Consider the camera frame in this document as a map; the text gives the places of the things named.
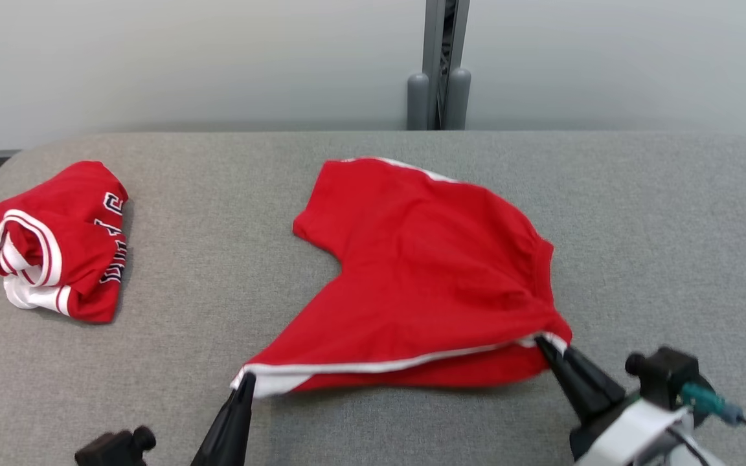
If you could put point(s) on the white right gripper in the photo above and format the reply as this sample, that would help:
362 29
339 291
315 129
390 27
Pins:
625 433

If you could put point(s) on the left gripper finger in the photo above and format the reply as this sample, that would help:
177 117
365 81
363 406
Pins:
221 433
243 433

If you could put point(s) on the red shorts white trim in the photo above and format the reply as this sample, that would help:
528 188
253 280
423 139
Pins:
425 272

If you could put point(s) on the red white-sleeved jersey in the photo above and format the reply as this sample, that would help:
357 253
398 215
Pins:
68 226

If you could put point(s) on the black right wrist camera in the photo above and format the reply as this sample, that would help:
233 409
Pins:
664 375

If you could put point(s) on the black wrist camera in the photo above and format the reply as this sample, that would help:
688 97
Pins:
664 375
114 450

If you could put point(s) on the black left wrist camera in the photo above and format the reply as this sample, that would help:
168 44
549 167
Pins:
114 450

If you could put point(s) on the grey cylindrical post foot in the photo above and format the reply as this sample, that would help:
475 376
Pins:
418 103
458 100

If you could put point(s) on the grey metal partition post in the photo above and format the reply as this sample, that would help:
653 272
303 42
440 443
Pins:
444 39

